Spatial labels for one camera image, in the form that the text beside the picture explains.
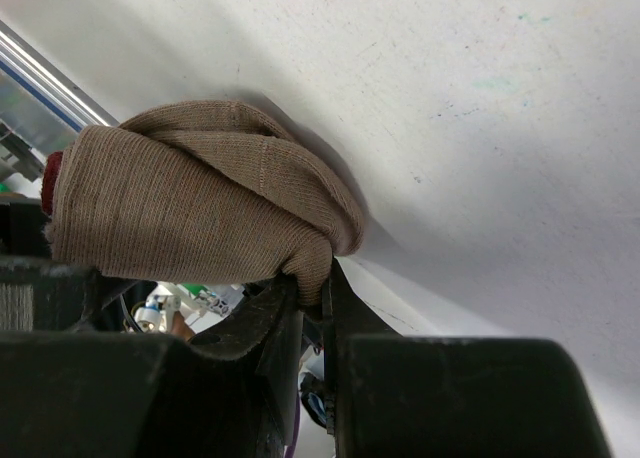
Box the aluminium frame rail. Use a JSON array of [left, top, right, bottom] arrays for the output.
[[0, 20, 121, 179]]

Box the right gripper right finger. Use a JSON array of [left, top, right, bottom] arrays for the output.
[[322, 264, 611, 457]]

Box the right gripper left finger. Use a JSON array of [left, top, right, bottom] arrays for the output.
[[1, 275, 302, 457]]

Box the brown sock with striped cuff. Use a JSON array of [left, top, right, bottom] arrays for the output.
[[42, 100, 365, 306]]

